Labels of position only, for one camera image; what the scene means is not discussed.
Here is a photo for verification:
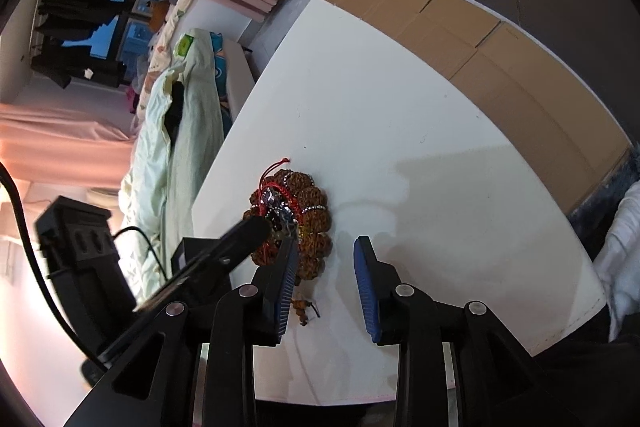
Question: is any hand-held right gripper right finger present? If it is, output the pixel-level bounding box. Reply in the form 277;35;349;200
352;235;586;427

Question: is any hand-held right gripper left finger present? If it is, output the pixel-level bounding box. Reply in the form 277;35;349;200
62;234;302;427

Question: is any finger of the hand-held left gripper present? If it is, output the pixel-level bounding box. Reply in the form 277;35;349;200
131;217;272;314
171;237;223;279

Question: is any small brown bead string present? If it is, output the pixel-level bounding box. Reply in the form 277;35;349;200
292;291;321;328

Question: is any dark glass bead bracelet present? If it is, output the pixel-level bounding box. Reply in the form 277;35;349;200
265;189;301;238

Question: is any red cord bracelet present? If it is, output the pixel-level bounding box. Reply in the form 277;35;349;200
257;156;304;228

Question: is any brown seed bead bracelet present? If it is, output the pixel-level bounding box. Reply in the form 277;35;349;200
243;169;332;282

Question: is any light green quilt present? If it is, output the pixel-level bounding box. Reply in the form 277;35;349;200
120;28;226;304

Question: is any blue printed bed sheet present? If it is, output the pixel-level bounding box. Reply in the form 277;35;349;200
209;32;234;112

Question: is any white low table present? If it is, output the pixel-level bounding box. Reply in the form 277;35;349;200
191;0;607;407

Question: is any window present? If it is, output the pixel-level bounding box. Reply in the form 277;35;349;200
69;0;157;75

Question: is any row of hanging dark clothes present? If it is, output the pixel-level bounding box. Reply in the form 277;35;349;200
31;0;129;90

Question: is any orange plush toy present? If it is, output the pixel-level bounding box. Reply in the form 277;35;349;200
147;1;167;31

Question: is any dark fluffy rug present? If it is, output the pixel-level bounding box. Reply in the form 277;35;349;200
567;147;640;260

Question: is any white cloth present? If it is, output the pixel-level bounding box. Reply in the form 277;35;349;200
592;182;640;343

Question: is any flattened cardboard sheet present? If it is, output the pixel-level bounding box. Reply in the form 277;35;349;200
317;0;632;216

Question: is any thin black cable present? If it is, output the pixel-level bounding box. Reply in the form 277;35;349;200
111;226;170;283

